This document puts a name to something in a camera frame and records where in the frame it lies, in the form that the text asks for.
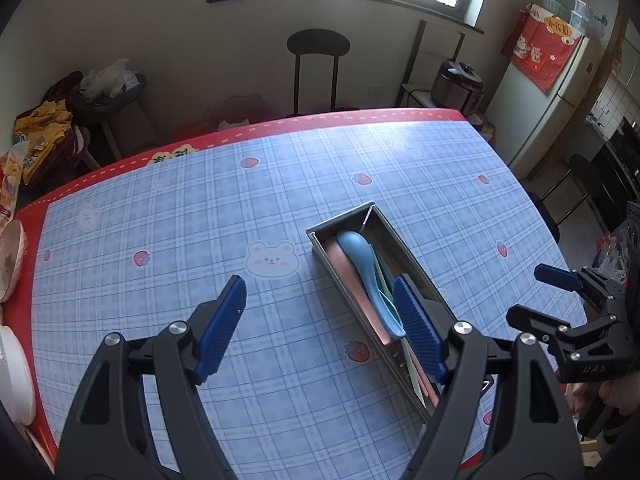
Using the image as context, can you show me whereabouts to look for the small white side table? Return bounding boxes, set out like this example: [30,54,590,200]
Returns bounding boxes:
[399,83,494,127]

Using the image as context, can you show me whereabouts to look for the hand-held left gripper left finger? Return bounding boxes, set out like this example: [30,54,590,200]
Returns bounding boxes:
[54,274,249,480]

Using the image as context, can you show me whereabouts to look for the red snack bag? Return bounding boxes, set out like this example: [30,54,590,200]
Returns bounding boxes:
[0,139,44,222]

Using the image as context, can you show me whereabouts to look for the black dining chair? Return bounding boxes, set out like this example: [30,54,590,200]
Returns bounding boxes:
[529,153,609,244]

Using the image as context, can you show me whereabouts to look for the person's right hand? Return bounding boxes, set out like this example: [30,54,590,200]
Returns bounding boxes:
[599,374,640,414]

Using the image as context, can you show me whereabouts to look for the black round-back chair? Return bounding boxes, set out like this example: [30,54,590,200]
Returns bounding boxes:
[287,28,351,117]

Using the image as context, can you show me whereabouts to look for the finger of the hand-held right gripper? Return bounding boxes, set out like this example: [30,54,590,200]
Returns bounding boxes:
[533,263,626,314]
[505,303,616,357]

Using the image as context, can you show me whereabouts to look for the red printed cloth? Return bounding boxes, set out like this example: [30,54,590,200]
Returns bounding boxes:
[502,3,586,94]

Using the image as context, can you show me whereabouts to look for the blue spoon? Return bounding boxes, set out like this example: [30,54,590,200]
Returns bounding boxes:
[335,229,407,339]

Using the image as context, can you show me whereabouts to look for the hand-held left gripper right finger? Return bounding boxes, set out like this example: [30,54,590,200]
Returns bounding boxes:
[392,274,587,480]

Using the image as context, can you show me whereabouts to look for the grey stool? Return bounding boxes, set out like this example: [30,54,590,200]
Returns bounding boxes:
[69,75,162,162]

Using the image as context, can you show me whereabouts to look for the electric pressure cooker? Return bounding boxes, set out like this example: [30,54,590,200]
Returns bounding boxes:
[430,59,486,115]

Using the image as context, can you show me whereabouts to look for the dark window sill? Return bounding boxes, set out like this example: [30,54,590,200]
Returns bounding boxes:
[207,0,485,35]

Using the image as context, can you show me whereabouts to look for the clear plastic bag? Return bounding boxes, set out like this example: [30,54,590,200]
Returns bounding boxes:
[78,58,139,100]

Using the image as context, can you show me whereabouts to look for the pink spoon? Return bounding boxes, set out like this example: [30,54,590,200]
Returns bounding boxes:
[324,239,402,347]

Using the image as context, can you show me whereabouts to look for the yellow clothing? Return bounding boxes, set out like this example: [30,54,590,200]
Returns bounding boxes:
[12,99,74,184]

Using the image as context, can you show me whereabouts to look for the pink rimmed bowl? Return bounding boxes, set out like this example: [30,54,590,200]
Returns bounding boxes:
[0,219,27,304]

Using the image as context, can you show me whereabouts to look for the metal utensil box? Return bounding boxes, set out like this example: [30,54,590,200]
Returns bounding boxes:
[305,201,497,426]

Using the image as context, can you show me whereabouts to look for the blue plaid tablecloth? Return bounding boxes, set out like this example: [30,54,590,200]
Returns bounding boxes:
[10,108,589,477]

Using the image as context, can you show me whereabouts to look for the white refrigerator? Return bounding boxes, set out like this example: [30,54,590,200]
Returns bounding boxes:
[504,34,609,179]

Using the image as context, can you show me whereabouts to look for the white bowl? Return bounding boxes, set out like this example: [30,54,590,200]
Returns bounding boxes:
[0,324,37,424]

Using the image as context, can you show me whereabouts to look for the black metal rack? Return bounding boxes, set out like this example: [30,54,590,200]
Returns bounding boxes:
[399,20,466,109]

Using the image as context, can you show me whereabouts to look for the green spoon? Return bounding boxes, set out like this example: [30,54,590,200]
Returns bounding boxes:
[372,254,402,313]

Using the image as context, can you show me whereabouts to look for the colourful shopping bag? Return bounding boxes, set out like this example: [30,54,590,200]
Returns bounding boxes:
[467,112,497,144]

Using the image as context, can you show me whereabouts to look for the clear plastic containers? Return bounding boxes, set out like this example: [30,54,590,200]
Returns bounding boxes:
[539,0,609,42]

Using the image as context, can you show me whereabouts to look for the dark clothes pile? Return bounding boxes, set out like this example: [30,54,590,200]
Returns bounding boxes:
[19,70,102,202]

